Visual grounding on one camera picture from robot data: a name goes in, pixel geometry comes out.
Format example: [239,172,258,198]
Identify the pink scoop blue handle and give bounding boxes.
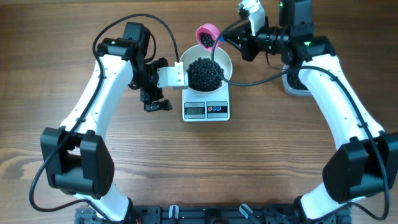
[195,24,225,52]

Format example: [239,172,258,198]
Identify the clear container of black beans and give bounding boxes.
[282,71,312,96]

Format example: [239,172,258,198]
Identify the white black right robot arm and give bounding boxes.
[221,1,397,223]

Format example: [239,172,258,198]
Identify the white digital kitchen scale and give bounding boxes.
[182,85,230,122]

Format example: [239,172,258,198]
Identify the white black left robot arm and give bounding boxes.
[39,38,186,223]

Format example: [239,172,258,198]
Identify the black beans in bowl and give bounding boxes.
[187,57,224,92]

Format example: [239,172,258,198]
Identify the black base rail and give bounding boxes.
[74,204,352,224]

